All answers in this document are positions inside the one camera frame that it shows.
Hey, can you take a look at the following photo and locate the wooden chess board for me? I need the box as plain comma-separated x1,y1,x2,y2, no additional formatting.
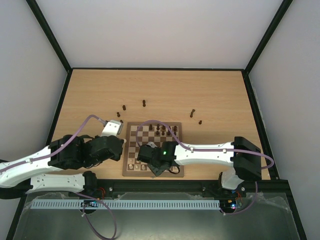
122,121,175,178

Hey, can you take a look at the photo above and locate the light chess pieces row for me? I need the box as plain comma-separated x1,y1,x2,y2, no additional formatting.
126,158,148,172

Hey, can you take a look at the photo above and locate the grey slotted cable duct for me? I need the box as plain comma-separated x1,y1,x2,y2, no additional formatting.
30,199,221,210

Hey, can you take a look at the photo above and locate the black aluminium frame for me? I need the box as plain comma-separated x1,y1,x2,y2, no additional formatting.
4,0,308,240

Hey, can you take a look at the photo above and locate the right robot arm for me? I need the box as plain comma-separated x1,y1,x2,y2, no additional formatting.
139,136,262,196

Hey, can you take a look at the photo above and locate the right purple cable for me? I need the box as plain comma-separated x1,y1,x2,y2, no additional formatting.
135,120,275,216

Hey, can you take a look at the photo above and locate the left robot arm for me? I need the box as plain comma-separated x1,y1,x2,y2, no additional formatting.
0,135,125,200

